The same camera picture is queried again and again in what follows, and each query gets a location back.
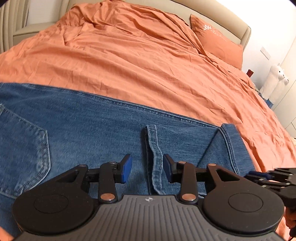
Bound blue denim jeans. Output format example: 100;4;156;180
1;83;254;236

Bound white plush toy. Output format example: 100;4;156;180
259;65;289;108

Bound small red box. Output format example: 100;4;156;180
246;69;254;78

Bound orange pillow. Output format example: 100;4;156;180
190;15;243;70

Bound orange bed duvet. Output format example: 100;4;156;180
0;0;296;241

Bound beige upholstered headboard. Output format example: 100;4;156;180
59;0;252;46

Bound beige bedside ledge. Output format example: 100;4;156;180
13;22;55;46

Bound beige curtain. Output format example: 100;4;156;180
0;0;30;53

